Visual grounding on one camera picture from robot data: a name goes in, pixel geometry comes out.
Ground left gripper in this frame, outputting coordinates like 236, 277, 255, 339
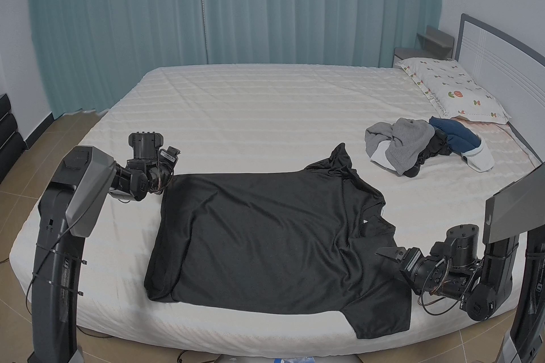
147, 164, 175, 196

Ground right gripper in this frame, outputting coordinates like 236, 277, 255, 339
375, 246, 446, 296

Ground black T-shirt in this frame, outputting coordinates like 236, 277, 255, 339
144, 143, 413, 341

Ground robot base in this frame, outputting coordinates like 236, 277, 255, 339
217, 355, 354, 363

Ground bed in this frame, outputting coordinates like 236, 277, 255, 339
9, 13, 545, 355

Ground pile of clothes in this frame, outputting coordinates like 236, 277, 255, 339
365, 117, 495, 178

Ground black chest of drawers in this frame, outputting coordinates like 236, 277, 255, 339
0, 93, 24, 184

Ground white printed pillow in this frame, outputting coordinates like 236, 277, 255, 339
394, 57, 512, 124

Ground grey bedside table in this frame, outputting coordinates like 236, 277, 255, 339
394, 25, 455, 61

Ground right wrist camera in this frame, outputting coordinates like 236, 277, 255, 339
398, 247, 426, 276

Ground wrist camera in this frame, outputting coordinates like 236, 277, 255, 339
158, 145, 183, 170
398, 247, 426, 276

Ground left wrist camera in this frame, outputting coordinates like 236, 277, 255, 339
158, 145, 183, 170

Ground black cable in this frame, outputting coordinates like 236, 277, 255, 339
176, 349, 223, 363

